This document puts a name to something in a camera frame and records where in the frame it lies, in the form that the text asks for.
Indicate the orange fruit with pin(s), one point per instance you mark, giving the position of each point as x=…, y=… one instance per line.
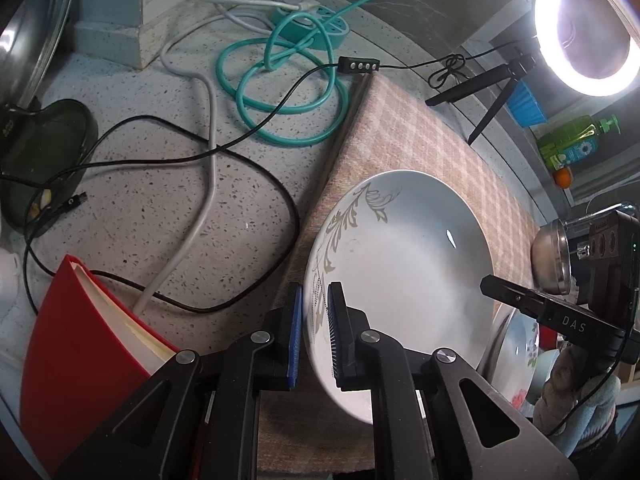
x=563, y=178

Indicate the small steel bowl red outside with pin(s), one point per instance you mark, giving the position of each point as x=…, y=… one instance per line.
x=550, y=258

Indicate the dark green dish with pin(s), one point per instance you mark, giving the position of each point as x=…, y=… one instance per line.
x=36, y=145

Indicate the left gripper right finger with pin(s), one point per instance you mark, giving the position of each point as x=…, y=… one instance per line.
x=366, y=359

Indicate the beige checked cloth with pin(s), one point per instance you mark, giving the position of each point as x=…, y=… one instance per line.
x=304, y=433

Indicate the white plate grey leaf pattern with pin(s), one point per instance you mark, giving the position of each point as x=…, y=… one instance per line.
x=410, y=254

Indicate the blue silicone cup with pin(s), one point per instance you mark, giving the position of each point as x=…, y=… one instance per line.
x=524, y=107

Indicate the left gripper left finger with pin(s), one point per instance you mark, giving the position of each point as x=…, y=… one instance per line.
x=265, y=360

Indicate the steel pot lid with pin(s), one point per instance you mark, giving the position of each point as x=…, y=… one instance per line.
x=27, y=45

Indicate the gloved right hand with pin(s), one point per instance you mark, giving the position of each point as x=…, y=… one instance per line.
x=572, y=416

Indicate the ring light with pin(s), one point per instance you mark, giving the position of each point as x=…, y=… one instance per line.
x=591, y=45

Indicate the green dish soap bottle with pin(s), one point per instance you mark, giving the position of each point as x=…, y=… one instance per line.
x=574, y=141

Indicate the pink floral plate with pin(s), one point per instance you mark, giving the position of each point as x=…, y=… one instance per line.
x=516, y=359

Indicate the red book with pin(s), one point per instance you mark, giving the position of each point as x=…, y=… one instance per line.
x=87, y=355

